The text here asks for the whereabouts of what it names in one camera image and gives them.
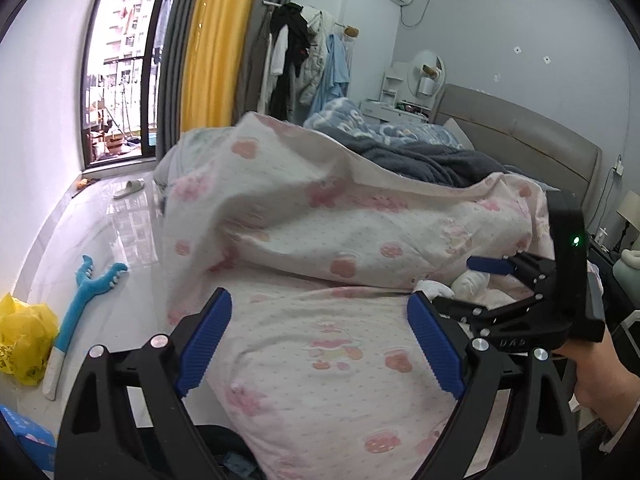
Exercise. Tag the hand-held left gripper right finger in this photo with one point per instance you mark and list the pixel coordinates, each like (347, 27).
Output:
(435, 345)

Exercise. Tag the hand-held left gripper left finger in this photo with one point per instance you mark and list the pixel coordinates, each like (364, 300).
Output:
(205, 345)

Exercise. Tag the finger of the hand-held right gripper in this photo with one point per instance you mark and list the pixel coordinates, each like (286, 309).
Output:
(465, 309)
(487, 265)

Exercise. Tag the person's right forearm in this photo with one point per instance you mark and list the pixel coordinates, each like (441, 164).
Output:
(620, 440)

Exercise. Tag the person's right hand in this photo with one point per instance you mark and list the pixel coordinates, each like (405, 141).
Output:
(600, 375)

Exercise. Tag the white rolled sock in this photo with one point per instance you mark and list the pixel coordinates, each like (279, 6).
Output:
(472, 284)

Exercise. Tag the pale blue rolled sock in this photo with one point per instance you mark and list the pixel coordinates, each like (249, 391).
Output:
(436, 290)

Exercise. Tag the pale green cushion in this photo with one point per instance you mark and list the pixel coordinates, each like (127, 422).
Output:
(627, 272)

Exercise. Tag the white edged dark panel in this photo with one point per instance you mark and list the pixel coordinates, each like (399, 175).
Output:
(627, 330)

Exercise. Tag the table lamp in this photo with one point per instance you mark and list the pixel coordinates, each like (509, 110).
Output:
(630, 215)

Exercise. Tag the dark grey blanket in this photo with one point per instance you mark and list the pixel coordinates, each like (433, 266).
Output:
(425, 160)

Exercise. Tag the beige bed headboard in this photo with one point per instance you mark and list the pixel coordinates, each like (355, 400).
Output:
(525, 135)

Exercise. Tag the white pillow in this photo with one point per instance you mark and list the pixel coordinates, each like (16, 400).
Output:
(457, 132)

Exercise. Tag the pink printed blanket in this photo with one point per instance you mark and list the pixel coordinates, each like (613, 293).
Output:
(325, 220)

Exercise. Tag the beige slipper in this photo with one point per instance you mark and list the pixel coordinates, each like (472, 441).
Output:
(129, 189)

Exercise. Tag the yellow plastic bag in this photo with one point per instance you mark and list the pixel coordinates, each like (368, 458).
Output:
(25, 340)

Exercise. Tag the white dresser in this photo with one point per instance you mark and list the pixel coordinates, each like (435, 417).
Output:
(385, 105)

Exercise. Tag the blue cardboard box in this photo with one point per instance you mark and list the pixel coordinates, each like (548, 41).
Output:
(27, 435)

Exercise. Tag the blue printed blanket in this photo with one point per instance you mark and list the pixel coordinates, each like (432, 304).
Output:
(350, 117)

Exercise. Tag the small orange floor object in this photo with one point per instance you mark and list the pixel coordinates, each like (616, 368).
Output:
(84, 183)

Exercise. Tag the round white vanity mirror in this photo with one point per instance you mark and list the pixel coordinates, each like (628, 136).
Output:
(417, 72)

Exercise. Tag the light blue hanging shirt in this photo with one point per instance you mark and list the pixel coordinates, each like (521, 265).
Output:
(335, 70)

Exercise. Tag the white hanging vest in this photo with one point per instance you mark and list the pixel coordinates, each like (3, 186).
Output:
(312, 70)

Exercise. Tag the clothes rack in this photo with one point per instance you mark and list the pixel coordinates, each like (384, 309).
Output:
(350, 31)

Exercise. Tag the grey curtain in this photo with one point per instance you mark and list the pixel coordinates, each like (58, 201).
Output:
(172, 60)
(255, 60)

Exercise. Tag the balcony glass door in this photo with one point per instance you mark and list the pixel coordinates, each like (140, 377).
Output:
(125, 60)

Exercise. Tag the white hanging shirt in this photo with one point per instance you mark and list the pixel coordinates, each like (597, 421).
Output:
(277, 55)

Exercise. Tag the yellow curtain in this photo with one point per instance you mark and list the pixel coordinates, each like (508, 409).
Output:
(217, 45)

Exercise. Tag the black hanging garment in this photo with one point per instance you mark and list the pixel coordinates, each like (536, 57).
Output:
(292, 35)

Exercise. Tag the wall socket with plug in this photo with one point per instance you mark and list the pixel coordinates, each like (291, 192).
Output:
(619, 167)

